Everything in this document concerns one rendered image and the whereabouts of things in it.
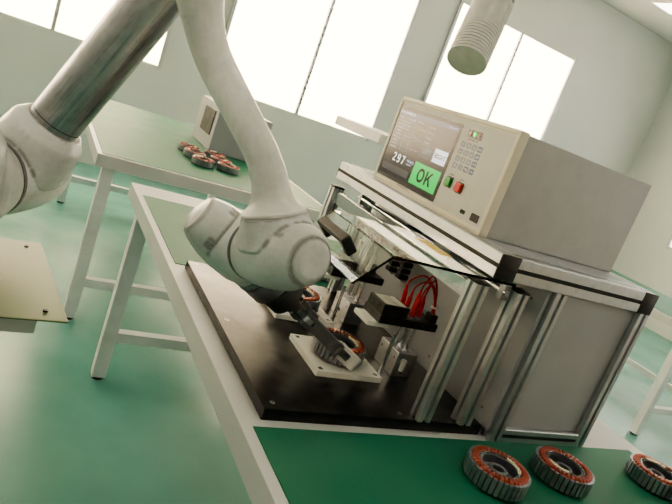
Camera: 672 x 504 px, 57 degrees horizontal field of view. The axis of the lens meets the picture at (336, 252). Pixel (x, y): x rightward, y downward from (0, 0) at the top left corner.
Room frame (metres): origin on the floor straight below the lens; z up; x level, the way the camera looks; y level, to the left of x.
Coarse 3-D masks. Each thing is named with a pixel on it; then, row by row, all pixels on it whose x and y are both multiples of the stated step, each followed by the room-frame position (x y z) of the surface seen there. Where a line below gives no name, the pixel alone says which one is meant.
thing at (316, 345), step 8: (328, 328) 1.21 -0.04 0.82; (336, 336) 1.20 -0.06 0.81; (344, 336) 1.21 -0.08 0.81; (352, 336) 1.21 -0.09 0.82; (312, 344) 1.15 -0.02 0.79; (320, 344) 1.13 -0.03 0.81; (352, 344) 1.19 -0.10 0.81; (360, 344) 1.18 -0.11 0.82; (320, 352) 1.13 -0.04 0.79; (328, 352) 1.12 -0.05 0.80; (360, 352) 1.14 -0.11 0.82; (328, 360) 1.12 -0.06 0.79; (336, 360) 1.12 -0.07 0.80
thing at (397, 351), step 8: (384, 344) 1.25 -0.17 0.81; (376, 352) 1.26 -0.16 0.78; (384, 352) 1.24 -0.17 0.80; (392, 352) 1.22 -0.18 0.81; (400, 352) 1.21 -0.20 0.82; (408, 352) 1.22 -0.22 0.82; (392, 360) 1.21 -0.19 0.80; (408, 360) 1.21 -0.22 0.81; (384, 368) 1.22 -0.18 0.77; (392, 368) 1.20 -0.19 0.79; (408, 368) 1.22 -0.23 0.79; (400, 376) 1.21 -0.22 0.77; (408, 376) 1.22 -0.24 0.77
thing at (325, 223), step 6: (324, 216) 1.06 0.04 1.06; (318, 222) 1.06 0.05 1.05; (324, 222) 1.04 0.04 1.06; (330, 222) 1.04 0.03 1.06; (324, 228) 1.04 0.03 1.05; (330, 228) 1.02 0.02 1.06; (336, 228) 1.01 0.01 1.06; (324, 234) 1.06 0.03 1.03; (330, 234) 1.06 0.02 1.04; (336, 234) 0.99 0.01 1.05; (342, 234) 0.99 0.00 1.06; (348, 234) 0.98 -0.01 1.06; (342, 240) 0.97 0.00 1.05; (348, 240) 0.98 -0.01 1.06; (342, 246) 0.98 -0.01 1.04; (348, 246) 0.98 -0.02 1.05; (354, 246) 0.98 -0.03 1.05; (348, 252) 0.98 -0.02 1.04; (354, 252) 0.99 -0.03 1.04
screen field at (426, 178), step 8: (416, 168) 1.38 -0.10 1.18; (424, 168) 1.35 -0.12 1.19; (432, 168) 1.33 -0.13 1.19; (416, 176) 1.37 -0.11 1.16; (424, 176) 1.34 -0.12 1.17; (432, 176) 1.32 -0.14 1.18; (416, 184) 1.36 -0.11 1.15; (424, 184) 1.33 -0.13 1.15; (432, 184) 1.31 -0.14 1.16; (432, 192) 1.30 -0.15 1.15
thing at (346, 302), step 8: (336, 296) 1.47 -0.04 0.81; (344, 296) 1.44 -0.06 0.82; (344, 304) 1.43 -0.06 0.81; (352, 304) 1.41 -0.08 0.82; (360, 304) 1.43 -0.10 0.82; (344, 312) 1.42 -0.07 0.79; (352, 312) 1.42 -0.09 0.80; (344, 320) 1.41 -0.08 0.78; (352, 320) 1.42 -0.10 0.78; (360, 320) 1.43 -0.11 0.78
